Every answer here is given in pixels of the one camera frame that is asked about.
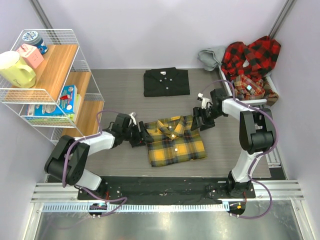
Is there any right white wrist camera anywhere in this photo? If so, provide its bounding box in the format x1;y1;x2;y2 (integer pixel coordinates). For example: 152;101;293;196
197;93;212;110

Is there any white slotted cable duct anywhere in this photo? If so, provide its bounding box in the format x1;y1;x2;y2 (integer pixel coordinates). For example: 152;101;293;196
42;201;230;213

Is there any folded black shirt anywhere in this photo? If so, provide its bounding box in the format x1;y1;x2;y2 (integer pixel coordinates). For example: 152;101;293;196
143;67;190;97

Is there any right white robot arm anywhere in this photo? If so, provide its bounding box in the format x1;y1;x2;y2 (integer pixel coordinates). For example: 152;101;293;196
191;88;277;198

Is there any red black plaid shirt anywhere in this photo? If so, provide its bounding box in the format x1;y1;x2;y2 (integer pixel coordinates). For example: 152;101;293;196
221;36;281;82

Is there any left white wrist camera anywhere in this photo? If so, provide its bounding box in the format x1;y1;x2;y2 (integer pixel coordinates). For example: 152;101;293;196
129;112;137;126

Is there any white wire shelf rack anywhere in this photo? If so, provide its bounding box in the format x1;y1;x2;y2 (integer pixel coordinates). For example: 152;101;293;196
0;29;105;145

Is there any blue product box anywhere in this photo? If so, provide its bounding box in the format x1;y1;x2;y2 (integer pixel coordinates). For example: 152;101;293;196
26;84;78;117

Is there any white laundry basket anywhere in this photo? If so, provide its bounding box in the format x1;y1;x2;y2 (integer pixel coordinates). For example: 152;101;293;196
218;66;278;107

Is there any blue patterned tin can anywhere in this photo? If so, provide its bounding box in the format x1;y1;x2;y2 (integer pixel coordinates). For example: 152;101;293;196
22;30;48;55

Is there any grey crumpled shirt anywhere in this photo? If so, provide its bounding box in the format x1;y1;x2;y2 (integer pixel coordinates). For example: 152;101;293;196
198;46;227;72

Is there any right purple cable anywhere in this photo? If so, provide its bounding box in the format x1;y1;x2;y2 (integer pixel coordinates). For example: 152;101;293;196
201;79;280;220

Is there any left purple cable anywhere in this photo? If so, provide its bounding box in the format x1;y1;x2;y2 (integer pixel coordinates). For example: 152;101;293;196
61;109;129;217

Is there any brown plaid shirt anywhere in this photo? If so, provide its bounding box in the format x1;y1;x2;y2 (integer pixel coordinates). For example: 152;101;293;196
233;74;279;106

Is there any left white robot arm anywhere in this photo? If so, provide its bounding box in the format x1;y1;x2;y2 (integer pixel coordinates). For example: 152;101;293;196
44;112;153;200

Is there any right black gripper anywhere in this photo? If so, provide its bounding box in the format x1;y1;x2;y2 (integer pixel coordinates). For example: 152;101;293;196
190;107;224;132

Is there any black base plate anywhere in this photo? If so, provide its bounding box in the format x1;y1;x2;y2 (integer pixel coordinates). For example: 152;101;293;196
76;174;257;201

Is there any yellow green pitcher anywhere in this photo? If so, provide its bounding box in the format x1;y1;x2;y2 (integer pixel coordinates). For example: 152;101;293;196
0;51;36;89

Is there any pink cube box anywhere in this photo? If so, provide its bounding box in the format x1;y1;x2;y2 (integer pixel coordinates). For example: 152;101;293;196
16;43;44;69

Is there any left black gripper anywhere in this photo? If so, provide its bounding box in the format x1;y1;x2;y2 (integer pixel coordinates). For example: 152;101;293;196
122;121;153;148

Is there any green box on shelf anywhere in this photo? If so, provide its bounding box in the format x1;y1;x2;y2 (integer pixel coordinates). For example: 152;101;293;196
67;93;82;123

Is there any purple cable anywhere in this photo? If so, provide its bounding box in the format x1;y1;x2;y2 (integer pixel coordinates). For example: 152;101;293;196
61;109;129;217
201;79;280;220

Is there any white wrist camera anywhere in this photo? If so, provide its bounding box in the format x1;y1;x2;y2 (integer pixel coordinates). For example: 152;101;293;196
197;93;212;110
129;112;137;126

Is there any yellow plaid long sleeve shirt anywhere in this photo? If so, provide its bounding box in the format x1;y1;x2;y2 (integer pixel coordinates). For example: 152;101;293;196
144;115;207;167

